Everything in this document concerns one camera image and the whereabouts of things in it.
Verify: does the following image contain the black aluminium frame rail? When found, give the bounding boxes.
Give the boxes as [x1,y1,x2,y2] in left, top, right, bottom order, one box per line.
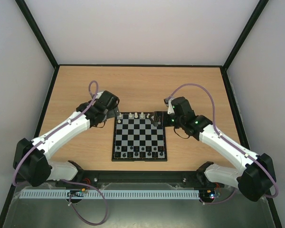
[14,170,266,188]

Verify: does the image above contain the black chess pieces row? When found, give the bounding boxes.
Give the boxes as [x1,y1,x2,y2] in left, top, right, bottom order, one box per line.
[113,146,166,159]

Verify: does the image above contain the black and silver chessboard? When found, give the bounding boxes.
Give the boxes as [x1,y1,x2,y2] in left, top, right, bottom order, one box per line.
[112,112,168,162]

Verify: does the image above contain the grey slotted cable duct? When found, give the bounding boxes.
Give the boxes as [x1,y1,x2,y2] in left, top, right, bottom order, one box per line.
[19,190,200,200]

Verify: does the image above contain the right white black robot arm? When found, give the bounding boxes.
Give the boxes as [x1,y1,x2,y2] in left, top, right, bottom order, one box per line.
[148,97,276,202]

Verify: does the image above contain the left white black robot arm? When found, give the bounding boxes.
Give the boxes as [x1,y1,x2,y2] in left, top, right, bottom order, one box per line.
[13,90,120,187]

